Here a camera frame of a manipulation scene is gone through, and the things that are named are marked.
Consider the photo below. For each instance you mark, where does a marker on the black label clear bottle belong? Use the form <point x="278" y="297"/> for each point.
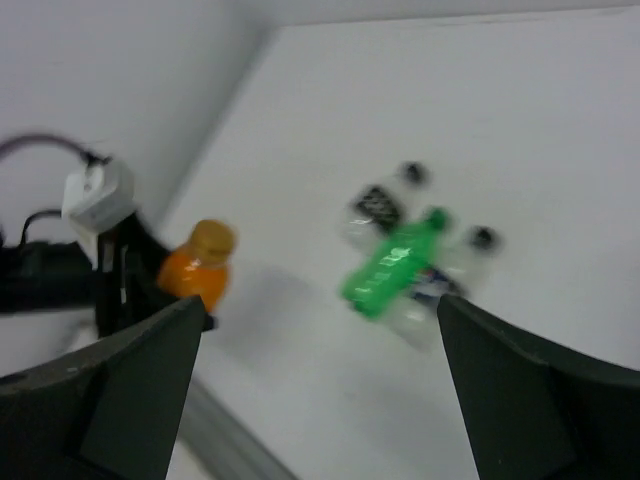
<point x="383" y="205"/>

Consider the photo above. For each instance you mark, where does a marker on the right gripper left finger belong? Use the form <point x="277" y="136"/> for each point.
<point x="110" y="410"/>

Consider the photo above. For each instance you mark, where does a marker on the green plastic bottle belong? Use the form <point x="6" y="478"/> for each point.
<point x="391" y="269"/>

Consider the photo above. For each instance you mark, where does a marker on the front aluminium rail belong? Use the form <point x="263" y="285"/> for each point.
<point x="222" y="445"/>

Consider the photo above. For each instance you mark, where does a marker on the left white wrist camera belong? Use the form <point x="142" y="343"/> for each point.
<point x="95" y="200"/>

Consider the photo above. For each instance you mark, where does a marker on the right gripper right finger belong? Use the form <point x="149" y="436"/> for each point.
<point x="534" y="409"/>

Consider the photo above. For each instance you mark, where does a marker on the blue label clear bottle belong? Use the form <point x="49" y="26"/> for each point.
<point x="459" y="270"/>

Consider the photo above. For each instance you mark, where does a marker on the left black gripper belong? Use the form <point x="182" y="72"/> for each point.
<point x="126" y="291"/>

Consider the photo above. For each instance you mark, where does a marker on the orange bottle sideways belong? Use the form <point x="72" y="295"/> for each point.
<point x="201" y="266"/>

